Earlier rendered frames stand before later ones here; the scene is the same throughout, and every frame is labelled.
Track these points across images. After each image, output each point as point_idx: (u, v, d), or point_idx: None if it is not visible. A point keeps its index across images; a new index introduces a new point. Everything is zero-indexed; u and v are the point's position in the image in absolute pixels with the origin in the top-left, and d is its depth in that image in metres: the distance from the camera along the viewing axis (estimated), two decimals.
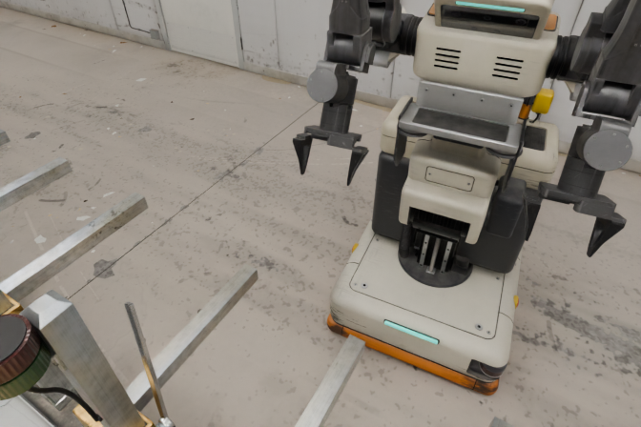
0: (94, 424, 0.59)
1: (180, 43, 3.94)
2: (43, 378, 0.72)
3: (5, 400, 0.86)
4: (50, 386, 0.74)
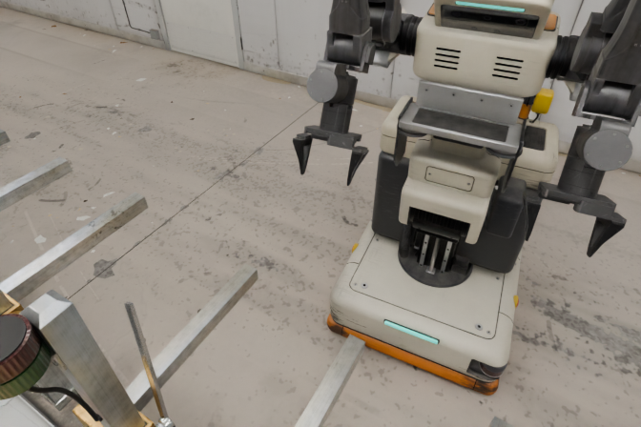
0: (94, 424, 0.59)
1: (180, 43, 3.94)
2: (43, 378, 0.72)
3: (5, 400, 0.86)
4: (50, 386, 0.74)
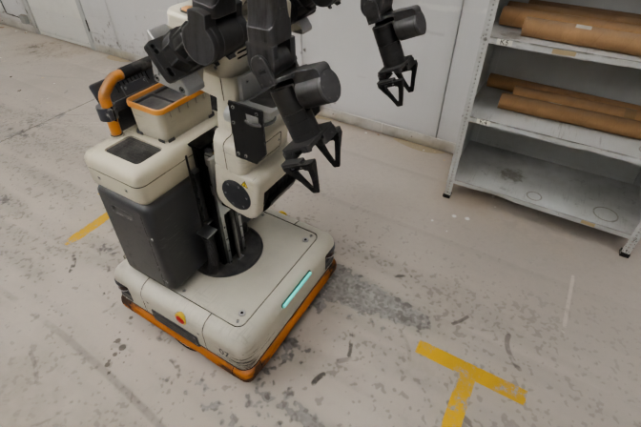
0: None
1: (45, 27, 4.30)
2: None
3: None
4: None
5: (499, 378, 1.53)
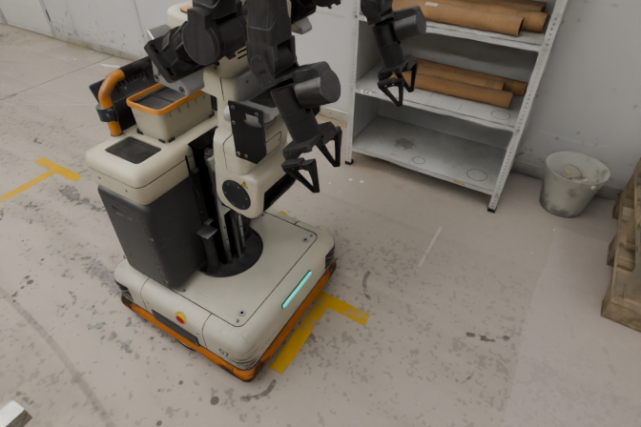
0: None
1: (11, 17, 4.55)
2: None
3: None
4: None
5: (349, 305, 1.78)
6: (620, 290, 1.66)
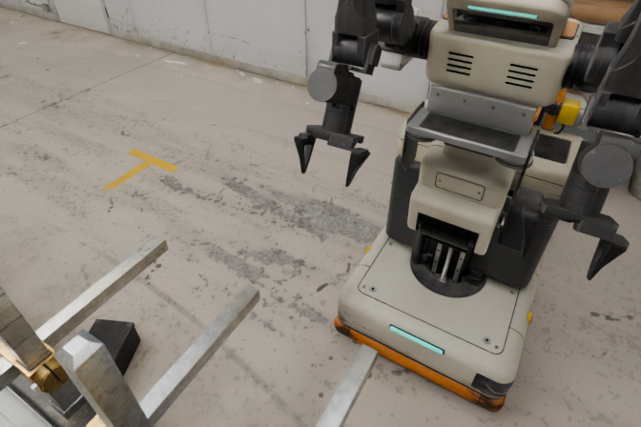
0: None
1: (66, 14, 4.63)
2: None
3: None
4: None
5: None
6: None
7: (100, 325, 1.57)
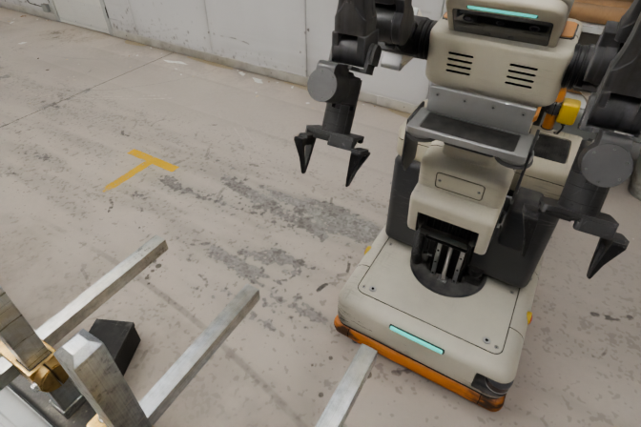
0: None
1: (66, 14, 4.63)
2: None
3: None
4: None
5: None
6: None
7: (100, 325, 1.57)
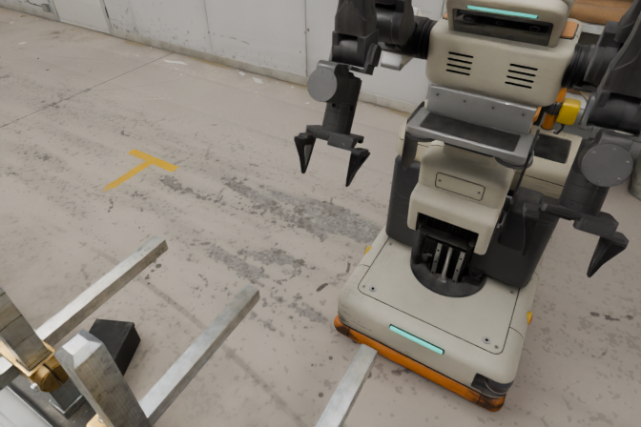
0: None
1: (66, 14, 4.63)
2: None
3: None
4: None
5: None
6: None
7: (100, 325, 1.57)
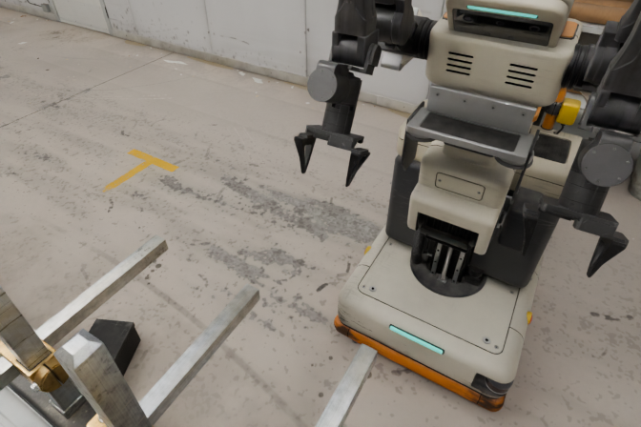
0: None
1: (66, 14, 4.63)
2: None
3: None
4: None
5: None
6: None
7: (100, 325, 1.57)
